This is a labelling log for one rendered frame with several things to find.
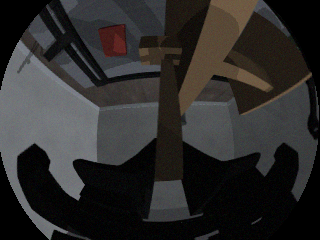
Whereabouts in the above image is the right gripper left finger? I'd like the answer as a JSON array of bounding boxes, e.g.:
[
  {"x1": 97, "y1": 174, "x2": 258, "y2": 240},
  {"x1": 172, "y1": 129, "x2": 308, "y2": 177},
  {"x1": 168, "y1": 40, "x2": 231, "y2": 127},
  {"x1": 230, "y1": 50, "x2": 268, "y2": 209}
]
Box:
[{"x1": 73, "y1": 138, "x2": 156, "y2": 219}]

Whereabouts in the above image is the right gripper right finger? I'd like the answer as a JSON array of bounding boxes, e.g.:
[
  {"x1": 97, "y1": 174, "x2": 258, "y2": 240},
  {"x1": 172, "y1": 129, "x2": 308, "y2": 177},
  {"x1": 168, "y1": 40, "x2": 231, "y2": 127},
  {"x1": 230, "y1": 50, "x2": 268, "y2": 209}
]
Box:
[{"x1": 181, "y1": 141, "x2": 261, "y2": 216}]

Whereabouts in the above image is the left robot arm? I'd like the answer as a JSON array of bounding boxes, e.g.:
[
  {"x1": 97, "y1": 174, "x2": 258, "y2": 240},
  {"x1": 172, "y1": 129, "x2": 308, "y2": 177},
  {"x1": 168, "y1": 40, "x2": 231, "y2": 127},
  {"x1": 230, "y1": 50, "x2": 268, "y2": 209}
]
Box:
[{"x1": 305, "y1": 75, "x2": 319, "y2": 140}]

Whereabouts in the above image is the dark brown wooden rail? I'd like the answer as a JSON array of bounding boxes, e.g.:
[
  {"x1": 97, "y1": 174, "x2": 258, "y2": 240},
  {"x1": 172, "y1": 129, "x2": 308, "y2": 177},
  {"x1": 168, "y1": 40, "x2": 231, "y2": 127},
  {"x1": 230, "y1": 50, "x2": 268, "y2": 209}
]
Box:
[{"x1": 139, "y1": 36, "x2": 274, "y2": 92}]

